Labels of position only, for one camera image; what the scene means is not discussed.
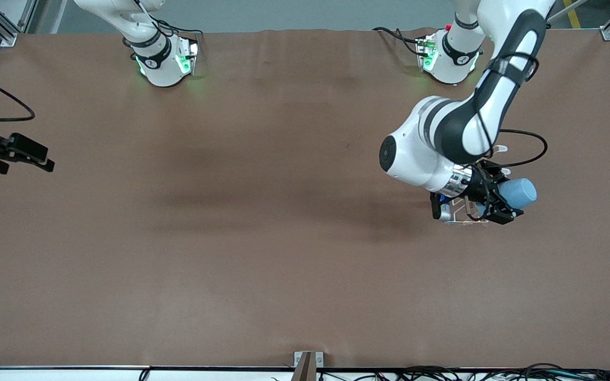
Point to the blue plastic cup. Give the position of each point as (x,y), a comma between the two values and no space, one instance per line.
(519,193)

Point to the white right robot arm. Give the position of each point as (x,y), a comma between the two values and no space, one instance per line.
(159,63)

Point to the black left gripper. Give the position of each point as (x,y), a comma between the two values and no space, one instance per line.
(478,187)

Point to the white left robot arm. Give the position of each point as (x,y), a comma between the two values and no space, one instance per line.
(416,153)

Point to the white cup holder rack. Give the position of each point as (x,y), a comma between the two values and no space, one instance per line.
(501,148)

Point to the table cover mat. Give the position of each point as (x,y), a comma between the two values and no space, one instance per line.
(231,238)

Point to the metal bracket with brown post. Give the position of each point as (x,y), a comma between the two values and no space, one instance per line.
(307,365)

